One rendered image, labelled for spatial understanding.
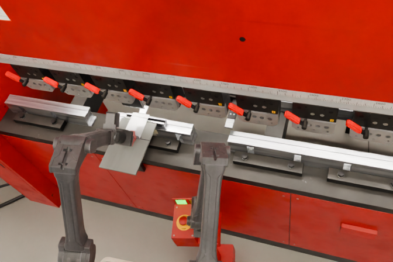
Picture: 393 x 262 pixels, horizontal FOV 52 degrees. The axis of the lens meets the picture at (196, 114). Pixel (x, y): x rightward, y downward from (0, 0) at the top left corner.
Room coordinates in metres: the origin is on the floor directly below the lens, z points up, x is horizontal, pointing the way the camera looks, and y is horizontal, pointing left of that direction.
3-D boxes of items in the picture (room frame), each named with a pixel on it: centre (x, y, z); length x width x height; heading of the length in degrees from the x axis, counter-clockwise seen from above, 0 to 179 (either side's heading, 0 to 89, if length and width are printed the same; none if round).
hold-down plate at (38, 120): (1.42, 0.80, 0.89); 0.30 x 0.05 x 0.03; 59
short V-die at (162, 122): (1.14, 0.23, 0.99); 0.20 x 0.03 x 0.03; 59
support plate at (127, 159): (1.03, 0.33, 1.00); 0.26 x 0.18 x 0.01; 149
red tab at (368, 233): (0.49, -0.54, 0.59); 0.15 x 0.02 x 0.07; 59
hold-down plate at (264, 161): (0.79, -0.23, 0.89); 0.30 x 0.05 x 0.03; 59
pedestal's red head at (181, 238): (0.69, 0.15, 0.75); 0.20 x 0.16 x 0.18; 72
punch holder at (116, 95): (1.17, 0.28, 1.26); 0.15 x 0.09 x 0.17; 59
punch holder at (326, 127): (0.75, -0.41, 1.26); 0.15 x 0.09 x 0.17; 59
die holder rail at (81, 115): (1.44, 0.72, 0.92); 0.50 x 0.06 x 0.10; 59
